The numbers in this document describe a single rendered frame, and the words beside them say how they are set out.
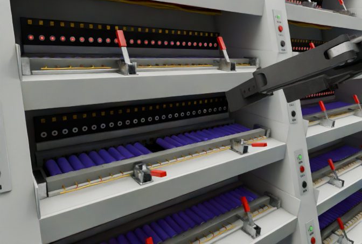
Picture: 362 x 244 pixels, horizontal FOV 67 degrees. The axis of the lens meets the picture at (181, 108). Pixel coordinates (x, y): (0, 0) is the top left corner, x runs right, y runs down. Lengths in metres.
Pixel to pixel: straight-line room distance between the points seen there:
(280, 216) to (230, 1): 0.58
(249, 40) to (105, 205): 0.60
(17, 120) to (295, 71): 0.37
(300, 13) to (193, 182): 0.65
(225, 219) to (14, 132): 0.51
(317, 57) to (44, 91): 0.37
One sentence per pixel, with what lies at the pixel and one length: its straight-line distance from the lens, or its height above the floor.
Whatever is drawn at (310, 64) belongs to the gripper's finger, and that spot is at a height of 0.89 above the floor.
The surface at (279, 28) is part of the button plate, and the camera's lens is 0.85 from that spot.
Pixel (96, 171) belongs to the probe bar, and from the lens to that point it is 0.52.
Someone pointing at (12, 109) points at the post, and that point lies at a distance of 0.45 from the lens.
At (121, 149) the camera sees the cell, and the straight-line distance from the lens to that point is 0.61.
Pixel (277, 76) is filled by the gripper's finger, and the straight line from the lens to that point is 0.31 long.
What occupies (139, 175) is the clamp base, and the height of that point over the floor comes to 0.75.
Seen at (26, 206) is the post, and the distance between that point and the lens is 0.46.
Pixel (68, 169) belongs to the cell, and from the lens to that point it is 0.54.
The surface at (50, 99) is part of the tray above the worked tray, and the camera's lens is 0.47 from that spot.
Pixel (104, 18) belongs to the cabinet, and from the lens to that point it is 0.75.
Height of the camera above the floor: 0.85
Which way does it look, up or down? 1 degrees up
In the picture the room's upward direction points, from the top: 8 degrees counter-clockwise
